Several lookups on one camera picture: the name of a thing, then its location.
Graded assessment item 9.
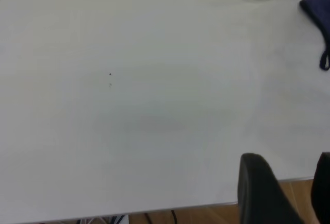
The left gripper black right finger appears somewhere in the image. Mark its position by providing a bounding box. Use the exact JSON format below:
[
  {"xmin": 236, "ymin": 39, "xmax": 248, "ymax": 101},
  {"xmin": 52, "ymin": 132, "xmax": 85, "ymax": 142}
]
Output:
[{"xmin": 310, "ymin": 151, "xmax": 330, "ymax": 224}]

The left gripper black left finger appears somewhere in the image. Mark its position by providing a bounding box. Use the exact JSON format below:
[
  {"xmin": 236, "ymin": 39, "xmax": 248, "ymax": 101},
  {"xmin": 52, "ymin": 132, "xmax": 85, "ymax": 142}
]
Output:
[{"xmin": 238, "ymin": 152, "xmax": 305, "ymax": 224}]

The purple cloth with black trim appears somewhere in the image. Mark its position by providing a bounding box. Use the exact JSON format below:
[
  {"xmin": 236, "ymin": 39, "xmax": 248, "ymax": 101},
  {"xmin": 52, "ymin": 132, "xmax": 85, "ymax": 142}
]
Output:
[{"xmin": 299, "ymin": 0, "xmax": 330, "ymax": 72}]

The white cable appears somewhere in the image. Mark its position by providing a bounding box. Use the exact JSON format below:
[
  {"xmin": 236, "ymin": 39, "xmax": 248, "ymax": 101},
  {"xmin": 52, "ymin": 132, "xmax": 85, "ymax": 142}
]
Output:
[{"xmin": 102, "ymin": 214, "xmax": 129, "ymax": 224}]

